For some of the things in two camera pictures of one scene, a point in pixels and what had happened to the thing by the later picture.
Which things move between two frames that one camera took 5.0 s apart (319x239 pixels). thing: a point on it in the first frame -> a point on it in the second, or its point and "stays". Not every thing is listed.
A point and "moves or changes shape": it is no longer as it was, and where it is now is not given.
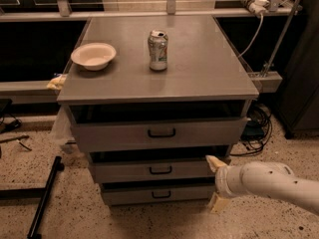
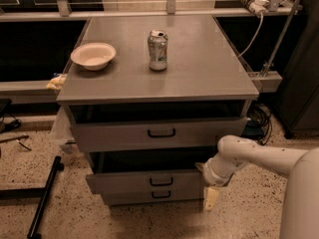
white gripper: [223, 182] -> [211, 176]
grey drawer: [153, 169] moves or changes shape
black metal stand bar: [56, 167] stays
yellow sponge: [57, 83] stays
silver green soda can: [158, 48] stays
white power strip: [256, 5] stays
